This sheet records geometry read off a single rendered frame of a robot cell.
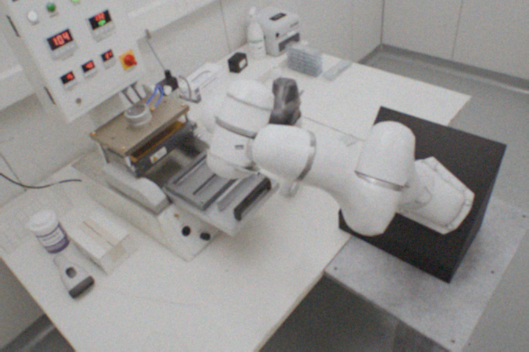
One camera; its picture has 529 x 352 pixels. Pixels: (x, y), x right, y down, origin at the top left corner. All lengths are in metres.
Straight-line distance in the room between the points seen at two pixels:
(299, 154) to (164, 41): 1.38
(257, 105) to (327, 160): 0.18
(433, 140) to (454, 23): 2.28
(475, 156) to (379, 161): 0.41
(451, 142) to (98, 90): 1.07
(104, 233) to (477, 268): 1.14
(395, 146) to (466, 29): 2.63
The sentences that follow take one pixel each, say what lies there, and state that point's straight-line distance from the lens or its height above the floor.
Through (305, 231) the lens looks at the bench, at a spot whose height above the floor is 0.75.
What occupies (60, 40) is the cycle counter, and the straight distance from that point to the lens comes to 1.38.
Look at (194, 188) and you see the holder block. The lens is 1.29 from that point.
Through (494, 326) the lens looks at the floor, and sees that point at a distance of 2.22.
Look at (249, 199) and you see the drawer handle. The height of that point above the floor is 1.01.
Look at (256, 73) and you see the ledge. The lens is 2.16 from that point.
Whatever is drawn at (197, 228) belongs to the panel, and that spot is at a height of 0.81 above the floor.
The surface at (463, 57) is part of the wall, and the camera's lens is 3.61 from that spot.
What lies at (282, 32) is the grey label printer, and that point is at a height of 0.91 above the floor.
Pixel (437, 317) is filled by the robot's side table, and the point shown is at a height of 0.75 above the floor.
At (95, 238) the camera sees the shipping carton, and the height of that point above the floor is 0.84.
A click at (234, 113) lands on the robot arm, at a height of 1.38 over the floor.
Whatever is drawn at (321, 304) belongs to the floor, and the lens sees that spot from 2.16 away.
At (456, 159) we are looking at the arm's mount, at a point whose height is 1.03.
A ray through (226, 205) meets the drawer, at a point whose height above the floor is 0.97.
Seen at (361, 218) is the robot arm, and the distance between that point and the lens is 0.95.
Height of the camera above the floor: 1.87
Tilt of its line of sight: 41 degrees down
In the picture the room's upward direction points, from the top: 9 degrees counter-clockwise
